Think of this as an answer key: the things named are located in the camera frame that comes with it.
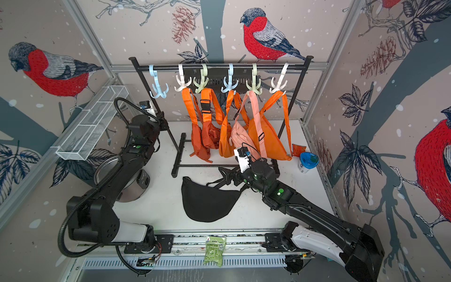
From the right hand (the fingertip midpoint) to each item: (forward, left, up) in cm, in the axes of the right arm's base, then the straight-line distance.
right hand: (228, 161), depth 72 cm
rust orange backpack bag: (+8, +15, -3) cm, 17 cm away
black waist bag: (-9, +11, -25) cm, 29 cm away
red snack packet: (+24, -40, -23) cm, 52 cm away
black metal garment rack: (+26, +32, -22) cm, 47 cm away
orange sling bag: (+17, -23, -12) cm, 31 cm away
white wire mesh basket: (+19, +64, +7) cm, 67 cm away
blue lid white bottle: (+12, -41, -17) cm, 46 cm away
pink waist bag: (+25, -9, -11) cm, 28 cm away
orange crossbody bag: (+12, +2, -8) cm, 15 cm away
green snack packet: (-27, +5, -25) cm, 37 cm away
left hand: (+21, +30, +10) cm, 38 cm away
